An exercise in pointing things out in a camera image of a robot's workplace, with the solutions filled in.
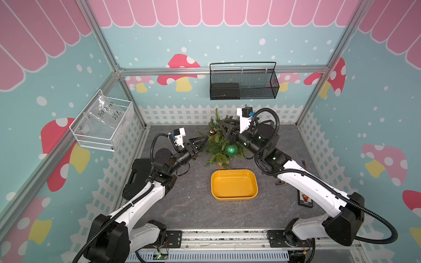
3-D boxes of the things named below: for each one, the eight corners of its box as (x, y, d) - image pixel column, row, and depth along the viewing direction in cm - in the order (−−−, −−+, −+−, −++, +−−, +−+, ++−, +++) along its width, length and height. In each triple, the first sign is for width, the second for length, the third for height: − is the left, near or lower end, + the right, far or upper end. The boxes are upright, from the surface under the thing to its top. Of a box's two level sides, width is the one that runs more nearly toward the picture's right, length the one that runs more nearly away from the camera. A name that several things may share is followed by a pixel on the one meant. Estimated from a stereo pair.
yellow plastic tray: (210, 201, 87) (210, 197, 83) (211, 174, 98) (210, 169, 93) (258, 201, 87) (261, 197, 82) (254, 174, 98) (256, 169, 93)
